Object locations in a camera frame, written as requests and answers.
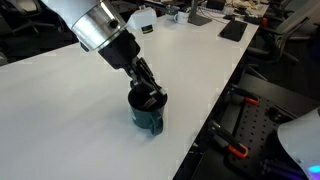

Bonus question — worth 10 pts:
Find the black office chair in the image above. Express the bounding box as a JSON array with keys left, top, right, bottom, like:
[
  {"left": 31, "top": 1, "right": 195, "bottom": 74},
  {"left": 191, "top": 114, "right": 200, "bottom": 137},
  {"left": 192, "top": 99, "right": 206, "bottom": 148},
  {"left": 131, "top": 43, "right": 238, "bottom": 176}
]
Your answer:
[{"left": 0, "top": 0, "right": 58, "bottom": 38}]

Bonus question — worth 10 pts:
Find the grey mesh office chair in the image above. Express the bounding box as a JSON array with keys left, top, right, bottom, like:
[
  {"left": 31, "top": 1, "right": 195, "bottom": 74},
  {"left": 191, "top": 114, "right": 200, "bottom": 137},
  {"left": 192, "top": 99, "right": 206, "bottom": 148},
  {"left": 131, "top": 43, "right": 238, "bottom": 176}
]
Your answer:
[{"left": 245, "top": 0, "right": 320, "bottom": 65}]

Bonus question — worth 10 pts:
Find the dark green mug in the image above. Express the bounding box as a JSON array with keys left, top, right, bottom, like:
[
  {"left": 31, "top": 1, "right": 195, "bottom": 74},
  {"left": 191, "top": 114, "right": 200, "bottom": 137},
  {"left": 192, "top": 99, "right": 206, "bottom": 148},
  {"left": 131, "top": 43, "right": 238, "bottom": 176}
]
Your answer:
[{"left": 127, "top": 86, "right": 169, "bottom": 137}]

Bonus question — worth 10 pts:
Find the orange-handled black clamp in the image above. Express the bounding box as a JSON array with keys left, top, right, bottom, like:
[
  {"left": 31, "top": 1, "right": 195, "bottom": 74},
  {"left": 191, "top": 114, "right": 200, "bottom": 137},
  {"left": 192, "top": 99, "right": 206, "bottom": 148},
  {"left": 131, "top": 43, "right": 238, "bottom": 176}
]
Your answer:
[
  {"left": 224, "top": 84, "right": 261, "bottom": 107},
  {"left": 207, "top": 119, "right": 250, "bottom": 160}
]

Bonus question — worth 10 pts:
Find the grey monitor stand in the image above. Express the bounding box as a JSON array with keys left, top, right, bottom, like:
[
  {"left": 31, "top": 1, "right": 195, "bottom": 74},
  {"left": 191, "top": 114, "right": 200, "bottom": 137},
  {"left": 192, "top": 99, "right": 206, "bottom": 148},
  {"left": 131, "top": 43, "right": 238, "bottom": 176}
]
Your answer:
[{"left": 187, "top": 0, "right": 213, "bottom": 27}]

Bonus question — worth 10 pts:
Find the black box on desk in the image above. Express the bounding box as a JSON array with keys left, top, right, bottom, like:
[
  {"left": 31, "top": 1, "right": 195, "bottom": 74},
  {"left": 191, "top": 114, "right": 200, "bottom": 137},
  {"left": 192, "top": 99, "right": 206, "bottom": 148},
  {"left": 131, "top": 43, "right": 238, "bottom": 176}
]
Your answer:
[{"left": 205, "top": 0, "right": 227, "bottom": 11}]

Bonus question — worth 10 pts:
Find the white coffee mug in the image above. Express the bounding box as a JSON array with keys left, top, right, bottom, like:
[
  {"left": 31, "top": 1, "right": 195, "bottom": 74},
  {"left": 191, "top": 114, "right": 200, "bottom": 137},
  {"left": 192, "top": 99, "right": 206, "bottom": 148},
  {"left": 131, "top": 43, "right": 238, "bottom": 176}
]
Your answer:
[{"left": 173, "top": 10, "right": 191, "bottom": 25}]

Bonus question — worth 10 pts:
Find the black flat tablet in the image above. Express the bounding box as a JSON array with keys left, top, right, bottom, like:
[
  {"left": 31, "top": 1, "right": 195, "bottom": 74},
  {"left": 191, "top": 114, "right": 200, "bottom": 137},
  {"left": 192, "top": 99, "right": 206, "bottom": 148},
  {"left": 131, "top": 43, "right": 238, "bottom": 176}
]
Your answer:
[{"left": 217, "top": 19, "right": 249, "bottom": 43}]

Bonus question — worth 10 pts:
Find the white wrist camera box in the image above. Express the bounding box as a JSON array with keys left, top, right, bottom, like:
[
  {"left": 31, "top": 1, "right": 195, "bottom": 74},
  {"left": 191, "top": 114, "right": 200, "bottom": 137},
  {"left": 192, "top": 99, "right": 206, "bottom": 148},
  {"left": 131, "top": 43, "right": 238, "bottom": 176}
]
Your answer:
[{"left": 126, "top": 6, "right": 158, "bottom": 35}]

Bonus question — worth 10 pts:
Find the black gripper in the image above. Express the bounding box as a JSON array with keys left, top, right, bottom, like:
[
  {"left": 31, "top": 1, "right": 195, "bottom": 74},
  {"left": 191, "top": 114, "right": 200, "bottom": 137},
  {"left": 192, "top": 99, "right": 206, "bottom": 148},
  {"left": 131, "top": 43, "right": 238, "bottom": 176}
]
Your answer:
[{"left": 97, "top": 29, "right": 168, "bottom": 105}]

